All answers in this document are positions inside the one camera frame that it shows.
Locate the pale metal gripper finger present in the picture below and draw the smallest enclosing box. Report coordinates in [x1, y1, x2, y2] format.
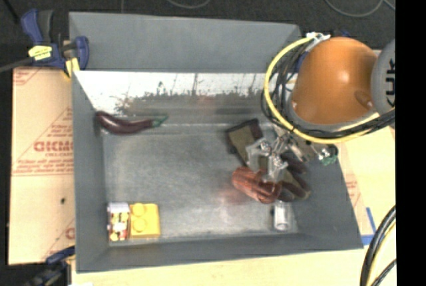
[245, 140, 271, 173]
[265, 156, 289, 188]

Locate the clear glass jar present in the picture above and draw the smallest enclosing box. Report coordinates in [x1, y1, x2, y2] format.
[272, 200, 294, 233]

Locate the grey metal bin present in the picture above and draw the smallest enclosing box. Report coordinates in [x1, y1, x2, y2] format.
[68, 11, 365, 273]

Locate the yellow toy brick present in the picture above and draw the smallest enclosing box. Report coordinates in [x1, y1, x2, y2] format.
[128, 202, 162, 239]

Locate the purple toy eggplant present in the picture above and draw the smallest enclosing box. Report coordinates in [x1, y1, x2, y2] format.
[95, 111, 169, 136]

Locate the red white yellow box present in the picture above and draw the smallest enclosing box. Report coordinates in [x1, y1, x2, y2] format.
[106, 202, 131, 243]

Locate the brown cardboard board red print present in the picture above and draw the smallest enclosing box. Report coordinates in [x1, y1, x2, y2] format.
[7, 65, 371, 266]

